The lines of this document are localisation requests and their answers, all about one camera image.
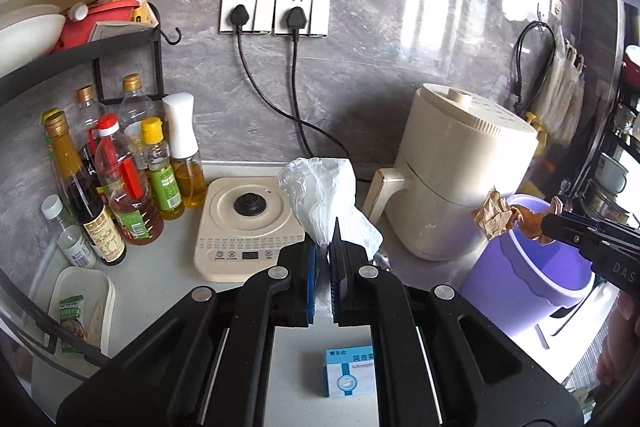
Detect brown paper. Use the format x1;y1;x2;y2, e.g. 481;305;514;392
471;188;564;245

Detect red cap vinegar bottle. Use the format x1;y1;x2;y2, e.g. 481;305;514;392
93;113;164;246

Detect white plastic tray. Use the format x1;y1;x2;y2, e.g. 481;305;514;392
48;267;115;355

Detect green packet in tray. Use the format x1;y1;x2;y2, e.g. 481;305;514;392
58;295;87;341

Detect left white wall socket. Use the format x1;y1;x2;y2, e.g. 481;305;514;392
218;0;276;35

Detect cream induction cooker base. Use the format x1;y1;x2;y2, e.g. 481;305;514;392
193;176;305;283

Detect cream air fryer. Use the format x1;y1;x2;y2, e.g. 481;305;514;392
362;83;538;262

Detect black power cable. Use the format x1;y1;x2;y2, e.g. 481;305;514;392
285;5;317;160
230;4;352;160

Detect black dish rack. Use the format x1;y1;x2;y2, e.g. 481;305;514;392
570;0;639;228

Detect hanging black cable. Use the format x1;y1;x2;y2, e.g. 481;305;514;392
510;20;558;115

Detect white plastic bag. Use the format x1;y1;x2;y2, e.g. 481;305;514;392
279;157;383;317

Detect dark soy sauce bottle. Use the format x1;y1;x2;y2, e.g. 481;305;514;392
44;110;127;265

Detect left black power cable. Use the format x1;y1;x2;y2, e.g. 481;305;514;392
230;4;352;160

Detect right black power cable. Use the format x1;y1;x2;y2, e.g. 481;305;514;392
285;5;317;160

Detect gold cap clear bottle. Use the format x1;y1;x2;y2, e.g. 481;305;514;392
118;74;155;146

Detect white enamel pot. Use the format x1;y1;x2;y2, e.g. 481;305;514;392
594;153;628;194

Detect yellow cap green label bottle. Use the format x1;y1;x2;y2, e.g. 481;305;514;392
141;117;184;220

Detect black metal kitchen rack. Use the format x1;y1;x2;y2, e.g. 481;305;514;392
1;22;174;372

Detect red plastic container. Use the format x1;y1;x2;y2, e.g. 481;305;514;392
53;0;140;52

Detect gold cap rear bottle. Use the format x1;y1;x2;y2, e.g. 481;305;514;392
72;84;105;191

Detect small white cap bottle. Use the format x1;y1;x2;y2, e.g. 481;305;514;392
40;194;96;269

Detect purple plastic bucket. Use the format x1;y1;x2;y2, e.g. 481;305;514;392
460;194;594;336

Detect white top oil sprayer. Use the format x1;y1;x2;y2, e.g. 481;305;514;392
163;92;206;207

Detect person's right hand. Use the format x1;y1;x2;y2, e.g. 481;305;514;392
595;290;640;386

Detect white wall socket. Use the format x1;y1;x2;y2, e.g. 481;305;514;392
218;0;276;35
273;0;331;38

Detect right white wall socket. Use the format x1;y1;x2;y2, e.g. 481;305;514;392
273;0;331;38

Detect blue white medicine box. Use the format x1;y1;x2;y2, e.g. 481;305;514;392
324;345;376;398

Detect hanging white bags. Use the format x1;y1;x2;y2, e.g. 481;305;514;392
532;26;585;147

